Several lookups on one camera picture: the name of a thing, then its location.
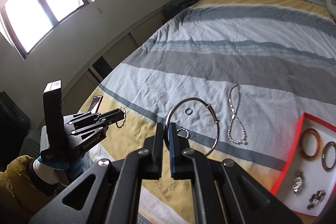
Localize small silver chain bracelet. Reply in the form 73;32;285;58
115;106;127;129

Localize window with dark frame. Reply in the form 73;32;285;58
0;0;96;60

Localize dark teal folded cloth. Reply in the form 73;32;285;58
163;0;197;19

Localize large silver bangle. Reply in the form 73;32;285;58
163;97;220;157

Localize pearl bead necklace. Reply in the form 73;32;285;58
227;84;248;146

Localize dark bead bracelet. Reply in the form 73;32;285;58
306;189;327;211

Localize silver wristwatch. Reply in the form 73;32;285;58
291;169;304;194

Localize amber brown bangle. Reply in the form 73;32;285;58
298;128;322;161

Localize white gloved hand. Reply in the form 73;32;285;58
33;157;84;186

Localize grey brown bangle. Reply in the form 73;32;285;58
321;141;336;172

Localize smartphone with red case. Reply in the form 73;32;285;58
88;95;103;114

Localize red jewelry tray box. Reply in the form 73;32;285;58
271;113;335;217

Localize mustard yellow sleeve forearm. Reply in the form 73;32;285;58
1;155;59;223

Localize low white wall cabinets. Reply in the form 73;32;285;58
62;6;166;114

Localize striped bed duvet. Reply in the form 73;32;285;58
79;0;336;224

